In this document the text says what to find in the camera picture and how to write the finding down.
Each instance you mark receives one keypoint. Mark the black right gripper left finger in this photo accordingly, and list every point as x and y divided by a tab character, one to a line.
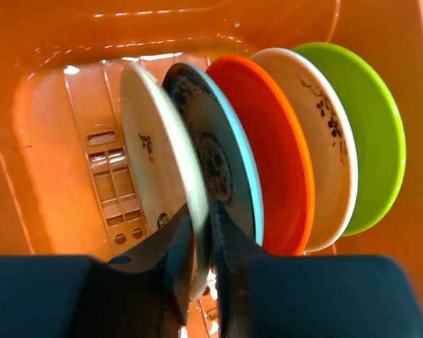
144	292

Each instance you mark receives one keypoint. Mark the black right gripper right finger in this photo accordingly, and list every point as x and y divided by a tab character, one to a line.
262	295

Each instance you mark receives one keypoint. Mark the orange plastic dish rack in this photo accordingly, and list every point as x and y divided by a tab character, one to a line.
59	64

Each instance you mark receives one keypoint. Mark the cream floral plate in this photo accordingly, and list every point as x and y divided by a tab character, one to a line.
329	137
164	163

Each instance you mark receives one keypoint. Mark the green plate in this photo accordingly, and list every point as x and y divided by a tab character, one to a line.
376	125

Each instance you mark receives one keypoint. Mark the orange plate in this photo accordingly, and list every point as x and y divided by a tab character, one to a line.
280	150

